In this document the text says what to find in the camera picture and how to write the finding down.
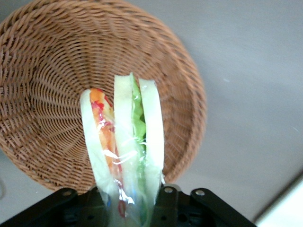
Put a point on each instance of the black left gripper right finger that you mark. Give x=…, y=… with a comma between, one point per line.
x=203, y=208

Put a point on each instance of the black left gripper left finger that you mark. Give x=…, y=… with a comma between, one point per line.
x=59, y=208

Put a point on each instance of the triangle sandwich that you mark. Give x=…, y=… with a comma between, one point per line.
x=123, y=123

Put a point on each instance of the round brown wicker basket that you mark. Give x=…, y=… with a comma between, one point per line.
x=59, y=71

